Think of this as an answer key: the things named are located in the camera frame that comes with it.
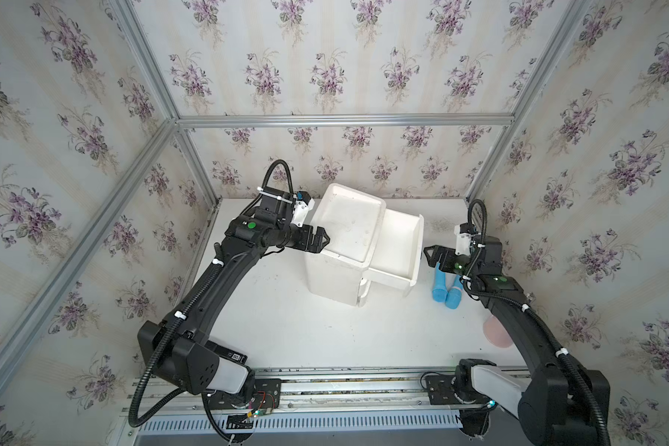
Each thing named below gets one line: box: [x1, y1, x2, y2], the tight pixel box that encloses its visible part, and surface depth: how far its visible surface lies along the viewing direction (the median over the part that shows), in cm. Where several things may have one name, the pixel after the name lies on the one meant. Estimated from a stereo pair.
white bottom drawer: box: [356, 276, 372, 308], surface depth 86 cm
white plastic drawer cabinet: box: [306, 183, 387, 307], surface depth 83 cm
